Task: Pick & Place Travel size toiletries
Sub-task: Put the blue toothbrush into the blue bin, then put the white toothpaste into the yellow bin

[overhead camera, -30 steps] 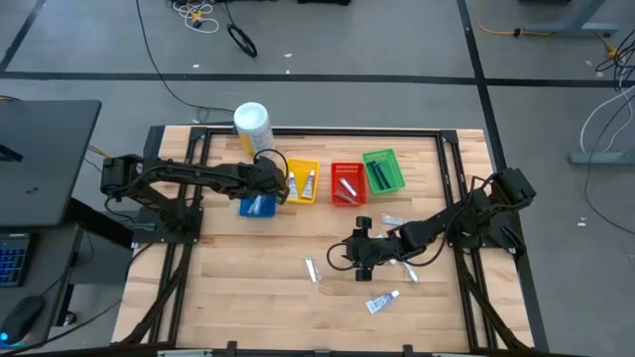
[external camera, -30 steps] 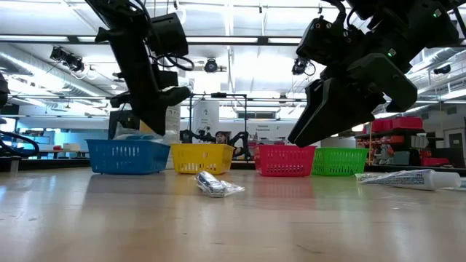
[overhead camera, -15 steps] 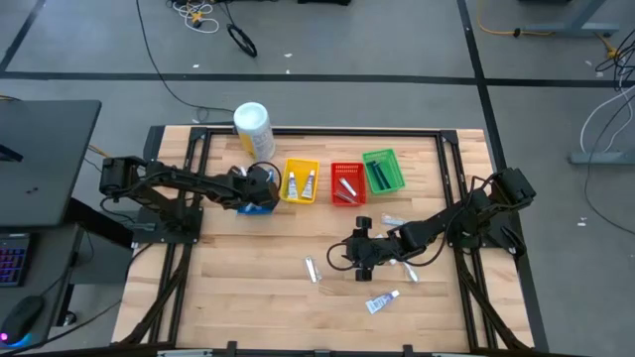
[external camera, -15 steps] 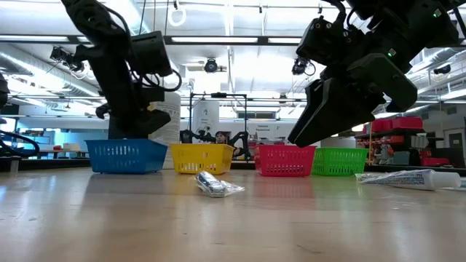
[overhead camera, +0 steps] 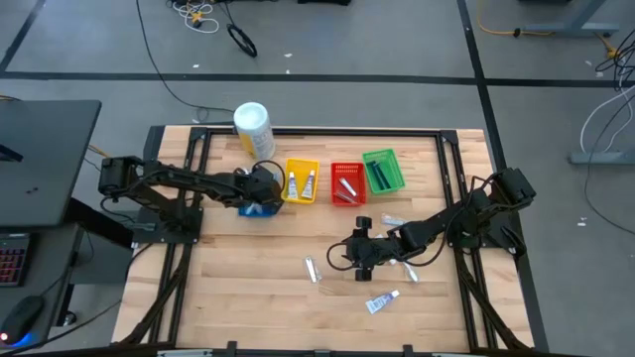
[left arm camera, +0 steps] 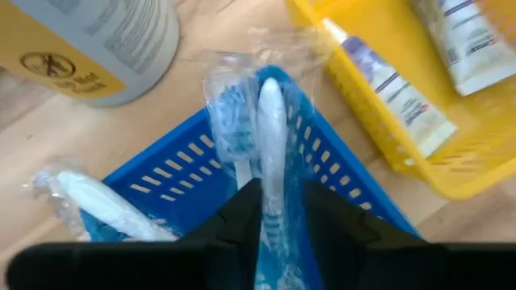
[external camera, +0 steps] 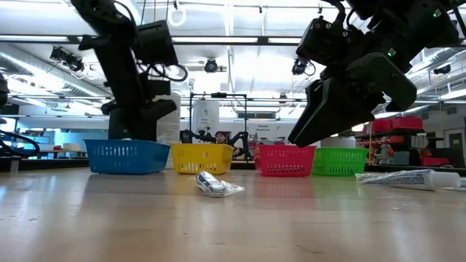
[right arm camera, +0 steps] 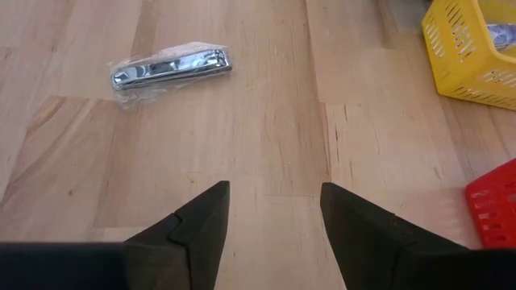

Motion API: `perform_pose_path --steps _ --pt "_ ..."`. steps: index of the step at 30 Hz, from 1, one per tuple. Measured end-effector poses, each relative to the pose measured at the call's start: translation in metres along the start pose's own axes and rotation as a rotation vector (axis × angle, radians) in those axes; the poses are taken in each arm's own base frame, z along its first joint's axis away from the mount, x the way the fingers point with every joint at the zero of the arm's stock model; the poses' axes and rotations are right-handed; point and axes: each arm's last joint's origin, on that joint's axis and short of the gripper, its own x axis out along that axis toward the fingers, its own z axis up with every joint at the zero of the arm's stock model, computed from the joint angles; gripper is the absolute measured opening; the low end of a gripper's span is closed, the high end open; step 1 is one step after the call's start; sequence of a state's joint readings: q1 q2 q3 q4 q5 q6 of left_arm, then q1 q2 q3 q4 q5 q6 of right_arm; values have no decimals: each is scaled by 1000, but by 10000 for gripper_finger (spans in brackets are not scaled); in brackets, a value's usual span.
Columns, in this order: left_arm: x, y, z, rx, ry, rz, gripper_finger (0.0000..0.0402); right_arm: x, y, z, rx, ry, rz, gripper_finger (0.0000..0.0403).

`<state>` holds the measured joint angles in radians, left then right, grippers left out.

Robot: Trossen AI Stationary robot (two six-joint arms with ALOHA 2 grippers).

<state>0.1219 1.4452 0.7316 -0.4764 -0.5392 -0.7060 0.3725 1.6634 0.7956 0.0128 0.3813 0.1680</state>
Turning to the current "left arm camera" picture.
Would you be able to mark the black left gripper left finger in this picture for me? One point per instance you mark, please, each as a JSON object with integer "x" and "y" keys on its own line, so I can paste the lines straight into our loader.
{"x": 238, "y": 225}

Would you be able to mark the white striped toothbrush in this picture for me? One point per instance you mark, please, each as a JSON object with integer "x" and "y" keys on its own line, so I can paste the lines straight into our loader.
{"x": 272, "y": 133}

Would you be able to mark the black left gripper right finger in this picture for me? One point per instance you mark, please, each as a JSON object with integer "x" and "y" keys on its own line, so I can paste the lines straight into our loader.
{"x": 338, "y": 225}

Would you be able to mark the yellow plastic basket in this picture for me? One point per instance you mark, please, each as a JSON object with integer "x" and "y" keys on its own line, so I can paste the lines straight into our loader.
{"x": 483, "y": 133}

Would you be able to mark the blue bristle toothbrush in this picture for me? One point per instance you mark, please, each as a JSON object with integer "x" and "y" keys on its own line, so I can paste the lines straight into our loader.
{"x": 234, "y": 121}

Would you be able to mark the blue plastic basket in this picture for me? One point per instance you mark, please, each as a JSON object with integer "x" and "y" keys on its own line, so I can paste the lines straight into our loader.
{"x": 185, "y": 201}

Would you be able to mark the white wipes canister yellow label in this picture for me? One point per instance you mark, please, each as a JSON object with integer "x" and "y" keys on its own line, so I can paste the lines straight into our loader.
{"x": 121, "y": 36}

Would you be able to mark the white toothpaste tube purple print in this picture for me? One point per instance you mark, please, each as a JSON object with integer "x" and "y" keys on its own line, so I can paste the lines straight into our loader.
{"x": 407, "y": 108}

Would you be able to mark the teal white toothbrush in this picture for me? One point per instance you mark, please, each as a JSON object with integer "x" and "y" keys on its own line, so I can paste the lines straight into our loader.
{"x": 105, "y": 205}

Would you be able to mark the white toothpaste tube black print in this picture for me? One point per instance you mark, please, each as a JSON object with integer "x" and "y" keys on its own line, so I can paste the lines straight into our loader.
{"x": 471, "y": 44}

